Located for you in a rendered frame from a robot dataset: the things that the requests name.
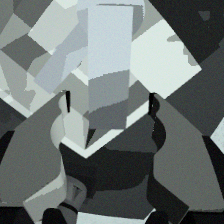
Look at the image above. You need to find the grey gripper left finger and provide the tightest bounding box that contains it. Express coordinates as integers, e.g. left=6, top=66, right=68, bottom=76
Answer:
left=0, top=90, right=70, bottom=224

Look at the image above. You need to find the white rectangular sink basin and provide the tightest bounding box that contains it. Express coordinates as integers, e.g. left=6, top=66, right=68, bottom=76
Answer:
left=0, top=0, right=202, bottom=158

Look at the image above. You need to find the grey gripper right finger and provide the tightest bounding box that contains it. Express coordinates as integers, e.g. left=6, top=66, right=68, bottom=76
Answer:
left=146, top=92, right=224, bottom=224

